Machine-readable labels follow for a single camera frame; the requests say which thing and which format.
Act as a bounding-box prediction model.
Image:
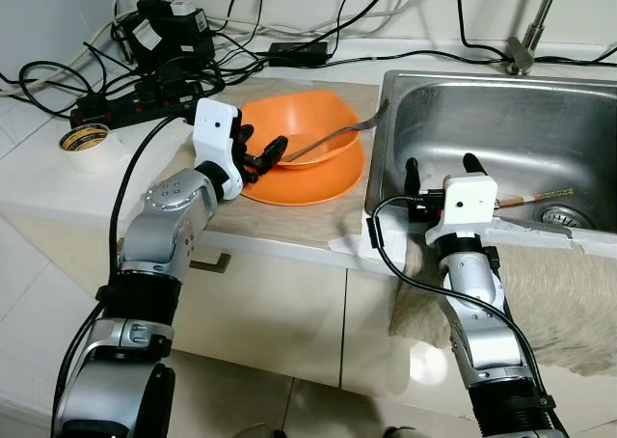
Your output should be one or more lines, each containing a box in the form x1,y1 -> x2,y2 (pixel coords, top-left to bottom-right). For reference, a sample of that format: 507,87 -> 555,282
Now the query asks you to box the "silver metal fork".
282,98 -> 387,164

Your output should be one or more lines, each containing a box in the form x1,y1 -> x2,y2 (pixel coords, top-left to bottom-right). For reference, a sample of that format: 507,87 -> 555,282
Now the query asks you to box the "banded wooden chopstick pair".
496,187 -> 577,209

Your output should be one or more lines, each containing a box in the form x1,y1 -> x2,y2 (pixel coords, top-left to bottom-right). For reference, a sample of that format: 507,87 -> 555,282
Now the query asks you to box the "orange plastic bowl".
239,89 -> 360,169

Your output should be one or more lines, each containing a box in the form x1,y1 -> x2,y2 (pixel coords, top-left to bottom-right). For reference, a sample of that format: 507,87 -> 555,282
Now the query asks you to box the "orange plastic plate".
236,139 -> 367,207

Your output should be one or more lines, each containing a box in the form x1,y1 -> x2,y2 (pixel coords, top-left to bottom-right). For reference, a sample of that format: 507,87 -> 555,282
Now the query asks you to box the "stainless steel sink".
364,68 -> 617,256

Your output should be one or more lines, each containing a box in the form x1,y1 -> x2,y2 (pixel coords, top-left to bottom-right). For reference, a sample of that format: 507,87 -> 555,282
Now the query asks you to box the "beige woven placemat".
154,76 -> 387,246

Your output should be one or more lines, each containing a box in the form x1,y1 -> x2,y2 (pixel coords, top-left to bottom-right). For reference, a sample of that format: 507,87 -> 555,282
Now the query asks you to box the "black power adapter brick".
265,41 -> 329,68

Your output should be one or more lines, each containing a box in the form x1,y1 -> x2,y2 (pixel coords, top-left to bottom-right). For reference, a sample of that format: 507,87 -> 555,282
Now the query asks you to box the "steel sink drain strainer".
540,205 -> 584,229

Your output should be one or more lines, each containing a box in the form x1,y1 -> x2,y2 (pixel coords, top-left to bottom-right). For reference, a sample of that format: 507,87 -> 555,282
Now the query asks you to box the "steel sink faucet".
506,0 -> 565,77

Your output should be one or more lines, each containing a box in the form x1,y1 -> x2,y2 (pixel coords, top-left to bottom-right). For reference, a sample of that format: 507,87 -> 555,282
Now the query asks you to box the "black power strip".
69,76 -> 218,130

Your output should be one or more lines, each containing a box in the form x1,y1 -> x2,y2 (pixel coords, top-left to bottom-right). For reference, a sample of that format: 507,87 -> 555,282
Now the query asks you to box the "black battery charger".
121,0 -> 215,72

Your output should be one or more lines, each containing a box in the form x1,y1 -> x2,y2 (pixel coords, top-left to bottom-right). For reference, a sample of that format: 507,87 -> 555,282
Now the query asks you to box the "white base cabinet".
0,206 -> 617,410

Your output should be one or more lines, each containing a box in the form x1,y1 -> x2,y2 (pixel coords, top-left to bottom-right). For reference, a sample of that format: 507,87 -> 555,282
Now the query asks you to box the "beige hanging towel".
390,240 -> 617,376

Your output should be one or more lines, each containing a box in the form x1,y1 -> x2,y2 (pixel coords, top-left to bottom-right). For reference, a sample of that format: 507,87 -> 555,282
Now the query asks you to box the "tape roll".
58,123 -> 115,169

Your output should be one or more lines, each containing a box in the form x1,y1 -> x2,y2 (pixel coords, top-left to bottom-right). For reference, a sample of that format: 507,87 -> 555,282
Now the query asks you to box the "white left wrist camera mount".
193,97 -> 244,196

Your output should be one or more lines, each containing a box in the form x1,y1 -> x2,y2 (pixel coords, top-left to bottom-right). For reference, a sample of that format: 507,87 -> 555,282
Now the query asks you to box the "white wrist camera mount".
424,175 -> 500,251
193,97 -> 244,196

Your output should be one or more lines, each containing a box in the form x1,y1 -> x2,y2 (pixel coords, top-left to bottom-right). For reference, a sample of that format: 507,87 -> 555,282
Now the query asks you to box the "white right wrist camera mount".
424,175 -> 500,251

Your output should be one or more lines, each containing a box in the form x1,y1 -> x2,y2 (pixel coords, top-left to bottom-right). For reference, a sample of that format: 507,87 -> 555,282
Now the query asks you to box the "metal drawer handle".
188,253 -> 230,275

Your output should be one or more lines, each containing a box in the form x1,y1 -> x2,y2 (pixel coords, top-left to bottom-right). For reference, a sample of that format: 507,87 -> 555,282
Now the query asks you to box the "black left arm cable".
53,110 -> 199,429

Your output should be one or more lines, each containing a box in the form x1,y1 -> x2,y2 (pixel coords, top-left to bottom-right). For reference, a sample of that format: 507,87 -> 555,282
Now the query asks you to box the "thick black cable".
452,0 -> 512,63

